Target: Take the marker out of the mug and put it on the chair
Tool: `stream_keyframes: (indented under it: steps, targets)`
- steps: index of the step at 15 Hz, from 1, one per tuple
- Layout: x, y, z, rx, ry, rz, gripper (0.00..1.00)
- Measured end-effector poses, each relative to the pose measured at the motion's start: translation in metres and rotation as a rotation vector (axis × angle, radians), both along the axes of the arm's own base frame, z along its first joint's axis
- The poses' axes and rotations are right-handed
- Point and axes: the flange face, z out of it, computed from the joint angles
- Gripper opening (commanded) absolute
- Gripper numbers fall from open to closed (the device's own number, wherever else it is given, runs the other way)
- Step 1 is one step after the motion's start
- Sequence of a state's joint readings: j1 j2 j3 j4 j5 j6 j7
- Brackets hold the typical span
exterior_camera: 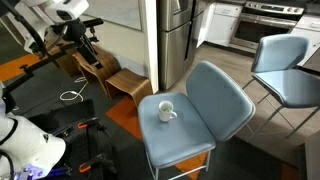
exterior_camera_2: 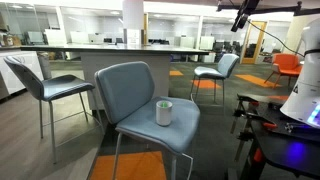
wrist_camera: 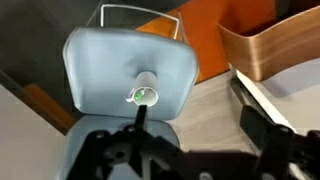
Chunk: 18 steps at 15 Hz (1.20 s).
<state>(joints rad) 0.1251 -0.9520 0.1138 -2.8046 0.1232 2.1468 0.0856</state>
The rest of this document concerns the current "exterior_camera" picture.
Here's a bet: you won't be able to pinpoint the white ceramic mug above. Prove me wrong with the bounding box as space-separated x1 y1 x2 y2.
157 100 178 123

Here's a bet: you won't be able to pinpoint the black robot table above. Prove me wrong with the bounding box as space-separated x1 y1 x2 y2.
26 98 118 180

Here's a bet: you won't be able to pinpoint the bent plywood stool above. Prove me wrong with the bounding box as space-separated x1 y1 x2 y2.
104 68 154 108
72 46 122 86
46 39 81 78

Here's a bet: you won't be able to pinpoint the white floor cable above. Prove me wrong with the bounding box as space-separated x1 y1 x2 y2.
59 76 89 103

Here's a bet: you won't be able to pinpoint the stainless steel refrigerator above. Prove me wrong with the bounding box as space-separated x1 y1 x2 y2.
156 0 209 92

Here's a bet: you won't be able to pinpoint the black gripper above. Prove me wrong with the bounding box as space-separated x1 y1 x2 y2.
64 20 104 70

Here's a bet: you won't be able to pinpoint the stainless steel oven range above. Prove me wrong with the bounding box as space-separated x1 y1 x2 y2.
229 0 305 51

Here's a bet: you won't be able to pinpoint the blue padded chair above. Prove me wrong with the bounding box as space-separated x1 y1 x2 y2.
241 33 320 139
137 59 257 180

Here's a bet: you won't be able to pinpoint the orange black bar clamp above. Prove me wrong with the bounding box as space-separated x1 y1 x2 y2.
78 153 116 174
77 117 101 130

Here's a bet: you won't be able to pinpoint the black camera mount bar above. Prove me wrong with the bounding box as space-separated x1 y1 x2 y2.
0 41 81 96

